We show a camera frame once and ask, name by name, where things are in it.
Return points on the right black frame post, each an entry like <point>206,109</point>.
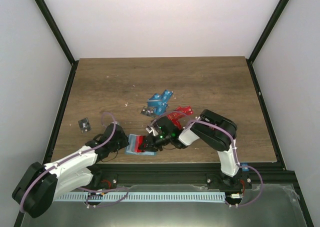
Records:
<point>280,7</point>

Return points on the black card beside blue pile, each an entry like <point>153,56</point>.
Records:
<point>149,111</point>

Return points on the light blue slotted cable duct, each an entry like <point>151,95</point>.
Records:
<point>203,197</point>

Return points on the black aluminium front rail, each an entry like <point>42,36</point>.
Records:
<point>206,174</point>

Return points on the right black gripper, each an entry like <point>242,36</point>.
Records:
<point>151,144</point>

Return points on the black frame post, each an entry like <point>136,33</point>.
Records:
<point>280,7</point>
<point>55,30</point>

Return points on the blue card lower pile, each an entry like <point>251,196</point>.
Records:
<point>160,108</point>

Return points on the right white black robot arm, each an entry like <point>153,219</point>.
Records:
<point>216,131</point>

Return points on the blue card with stripe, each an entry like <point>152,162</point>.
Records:
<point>155,101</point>

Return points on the grey metal tray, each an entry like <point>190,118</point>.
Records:
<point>273,205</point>

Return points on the left black frame post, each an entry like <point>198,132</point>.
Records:
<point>55,30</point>

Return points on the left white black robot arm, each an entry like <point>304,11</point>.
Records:
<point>41,184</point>

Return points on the red VIP card centre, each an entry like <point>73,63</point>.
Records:
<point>137,142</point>

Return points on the teal leather card holder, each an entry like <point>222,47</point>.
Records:
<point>128,149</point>

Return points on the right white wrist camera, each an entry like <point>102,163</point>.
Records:
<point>154,130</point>

